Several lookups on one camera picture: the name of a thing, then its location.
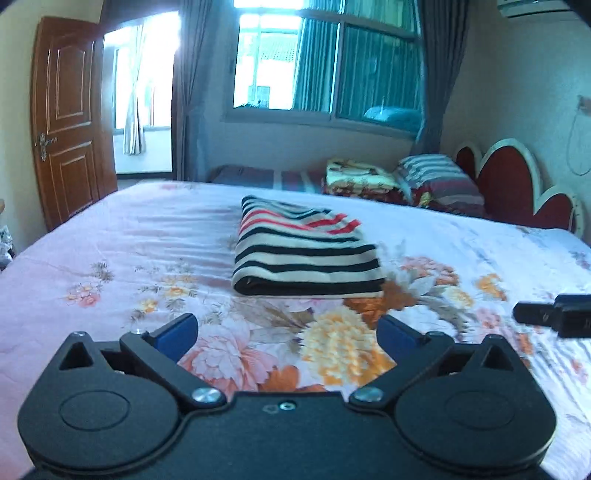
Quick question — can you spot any grey curtain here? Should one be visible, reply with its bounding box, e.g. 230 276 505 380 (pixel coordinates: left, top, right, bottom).
414 0 468 156
171 0 214 182

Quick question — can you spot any striped knit sweater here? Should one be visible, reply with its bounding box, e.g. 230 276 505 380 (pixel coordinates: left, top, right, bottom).
231 195 387 297

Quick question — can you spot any metal door handle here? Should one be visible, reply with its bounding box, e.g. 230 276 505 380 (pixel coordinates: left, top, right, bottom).
36 133 58 162

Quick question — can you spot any striped pillow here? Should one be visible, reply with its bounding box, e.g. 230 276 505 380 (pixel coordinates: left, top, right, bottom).
394 154 486 216

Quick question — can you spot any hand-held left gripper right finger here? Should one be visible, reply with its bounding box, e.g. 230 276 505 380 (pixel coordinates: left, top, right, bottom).
348 314 532 411

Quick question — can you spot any brown wooden door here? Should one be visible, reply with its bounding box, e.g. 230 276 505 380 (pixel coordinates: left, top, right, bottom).
30 16 119 232

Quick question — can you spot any large bedroom window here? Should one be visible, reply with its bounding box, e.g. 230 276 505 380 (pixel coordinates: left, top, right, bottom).
224 0 426 136

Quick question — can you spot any red scalloped headboard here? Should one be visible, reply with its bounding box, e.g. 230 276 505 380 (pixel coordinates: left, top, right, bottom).
454 137 584 237

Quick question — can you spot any folded floral blanket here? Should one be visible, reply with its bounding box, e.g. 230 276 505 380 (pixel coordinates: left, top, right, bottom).
323 158 415 205

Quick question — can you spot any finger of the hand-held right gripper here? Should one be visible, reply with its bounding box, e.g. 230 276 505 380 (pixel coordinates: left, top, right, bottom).
513 293 591 337

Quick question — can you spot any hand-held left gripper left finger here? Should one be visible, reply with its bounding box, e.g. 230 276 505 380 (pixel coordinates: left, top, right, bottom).
58 313 228 411

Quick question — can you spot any white air conditioner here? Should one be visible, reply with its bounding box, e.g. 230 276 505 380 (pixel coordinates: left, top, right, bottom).
496 0 574 19

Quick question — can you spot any floral bed sheet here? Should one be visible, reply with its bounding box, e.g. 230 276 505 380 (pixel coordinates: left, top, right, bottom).
0 180 591 480

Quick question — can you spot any teal rounded object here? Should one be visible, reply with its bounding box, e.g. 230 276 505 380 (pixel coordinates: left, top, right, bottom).
362 105 424 136

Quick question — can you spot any wall cable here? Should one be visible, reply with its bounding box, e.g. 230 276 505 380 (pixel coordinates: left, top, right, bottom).
566 95 591 177

